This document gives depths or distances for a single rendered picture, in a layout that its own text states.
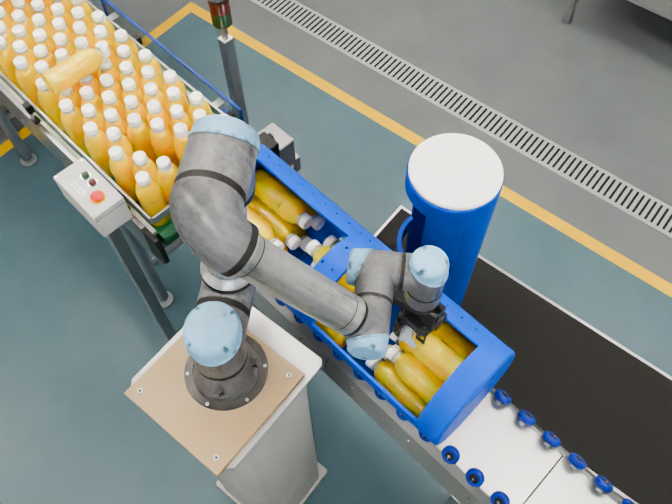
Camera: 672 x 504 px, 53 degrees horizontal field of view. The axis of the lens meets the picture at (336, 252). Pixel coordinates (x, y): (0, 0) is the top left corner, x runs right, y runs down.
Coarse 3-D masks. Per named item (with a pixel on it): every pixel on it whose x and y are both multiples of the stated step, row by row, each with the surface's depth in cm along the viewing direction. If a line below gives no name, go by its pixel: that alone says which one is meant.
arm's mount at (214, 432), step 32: (256, 352) 155; (160, 384) 151; (192, 384) 151; (256, 384) 151; (288, 384) 151; (160, 416) 147; (192, 416) 147; (224, 416) 147; (256, 416) 147; (192, 448) 144; (224, 448) 144
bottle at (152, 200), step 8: (136, 184) 190; (152, 184) 190; (136, 192) 191; (144, 192) 189; (152, 192) 190; (160, 192) 193; (144, 200) 191; (152, 200) 192; (160, 200) 194; (144, 208) 195; (152, 208) 195; (160, 208) 197; (152, 216) 198; (168, 216) 203; (152, 224) 203; (160, 224) 202
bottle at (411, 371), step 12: (396, 360) 158; (408, 360) 156; (396, 372) 158; (408, 372) 155; (420, 372) 154; (408, 384) 156; (420, 384) 154; (432, 384) 153; (420, 396) 155; (432, 396) 152
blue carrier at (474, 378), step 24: (264, 168) 192; (288, 168) 178; (312, 192) 172; (336, 216) 167; (360, 240) 163; (336, 264) 158; (456, 312) 155; (480, 336) 151; (360, 360) 172; (384, 360) 175; (480, 360) 146; (504, 360) 148; (456, 384) 144; (480, 384) 143; (432, 408) 146; (456, 408) 144; (432, 432) 149
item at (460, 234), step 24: (408, 192) 199; (432, 216) 196; (456, 216) 192; (480, 216) 195; (408, 240) 252; (432, 240) 206; (456, 240) 204; (480, 240) 212; (456, 264) 218; (456, 288) 235
